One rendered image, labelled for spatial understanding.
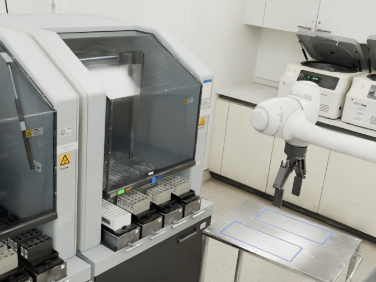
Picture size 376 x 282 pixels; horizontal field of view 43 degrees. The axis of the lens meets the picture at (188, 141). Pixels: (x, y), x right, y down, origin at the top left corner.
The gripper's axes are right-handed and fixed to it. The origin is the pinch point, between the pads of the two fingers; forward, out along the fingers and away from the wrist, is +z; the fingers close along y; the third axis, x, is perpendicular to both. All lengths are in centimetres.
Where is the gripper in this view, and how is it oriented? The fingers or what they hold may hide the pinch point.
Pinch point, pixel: (286, 197)
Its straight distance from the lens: 173.2
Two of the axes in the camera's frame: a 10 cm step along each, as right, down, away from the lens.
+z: -0.9, 9.4, 3.3
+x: -7.7, -2.8, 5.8
